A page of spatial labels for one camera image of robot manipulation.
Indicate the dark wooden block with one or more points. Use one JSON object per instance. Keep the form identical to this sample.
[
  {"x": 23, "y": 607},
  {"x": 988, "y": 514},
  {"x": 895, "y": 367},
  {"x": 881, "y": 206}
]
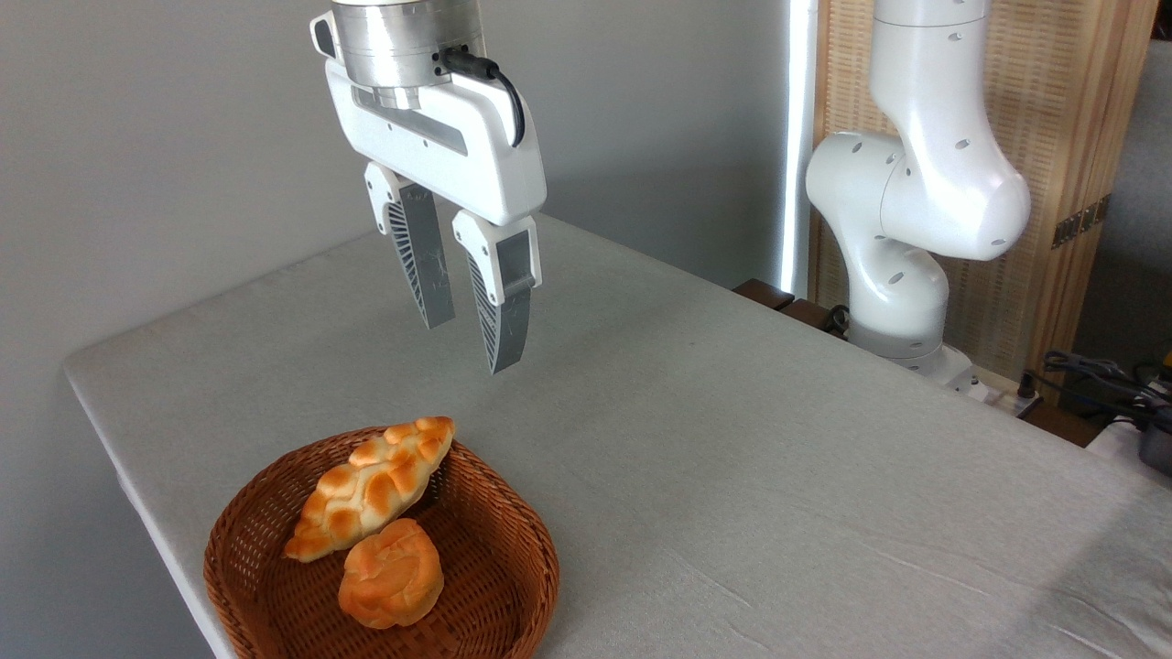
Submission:
[
  {"x": 809, "y": 314},
  {"x": 764, "y": 294}
]

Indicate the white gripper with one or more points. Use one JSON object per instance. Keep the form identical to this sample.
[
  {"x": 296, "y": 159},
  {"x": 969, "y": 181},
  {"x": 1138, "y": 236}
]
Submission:
[{"x": 458, "y": 156}]

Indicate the round bread bun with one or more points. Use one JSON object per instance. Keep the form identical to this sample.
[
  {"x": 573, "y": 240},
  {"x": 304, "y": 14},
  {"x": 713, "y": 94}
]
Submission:
[{"x": 392, "y": 575}]

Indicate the long braided bread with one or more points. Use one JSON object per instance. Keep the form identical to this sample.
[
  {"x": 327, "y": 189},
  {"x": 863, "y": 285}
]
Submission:
[{"x": 366, "y": 490}]

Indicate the metal screen hinge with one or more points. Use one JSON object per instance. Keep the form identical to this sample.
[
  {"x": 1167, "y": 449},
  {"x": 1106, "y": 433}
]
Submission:
[{"x": 1080, "y": 221}]

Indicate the grey tablecloth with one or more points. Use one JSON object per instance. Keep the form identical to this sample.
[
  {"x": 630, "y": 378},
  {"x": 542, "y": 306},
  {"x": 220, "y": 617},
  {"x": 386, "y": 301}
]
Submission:
[{"x": 732, "y": 458}]

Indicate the white power strip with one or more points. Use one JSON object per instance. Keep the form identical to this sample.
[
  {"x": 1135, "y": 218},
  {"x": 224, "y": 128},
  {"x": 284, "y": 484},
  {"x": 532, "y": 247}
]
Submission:
[{"x": 1007, "y": 395}]

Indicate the brown wicker basket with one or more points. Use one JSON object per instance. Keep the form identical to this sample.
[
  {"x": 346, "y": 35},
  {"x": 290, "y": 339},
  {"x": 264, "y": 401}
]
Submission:
[{"x": 494, "y": 567}]

